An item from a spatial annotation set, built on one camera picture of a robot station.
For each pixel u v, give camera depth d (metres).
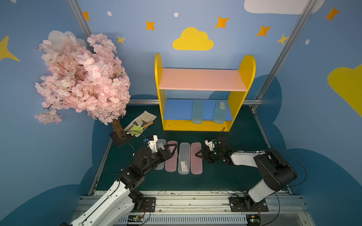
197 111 0.98
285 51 0.86
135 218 0.72
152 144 0.68
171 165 0.88
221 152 0.74
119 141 0.98
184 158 0.91
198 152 0.88
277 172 0.47
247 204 0.66
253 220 0.73
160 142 0.98
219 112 0.99
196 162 0.88
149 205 0.74
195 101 1.04
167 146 0.64
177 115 0.97
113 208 0.48
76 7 0.69
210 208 0.74
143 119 1.12
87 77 0.54
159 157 0.65
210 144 0.87
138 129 1.05
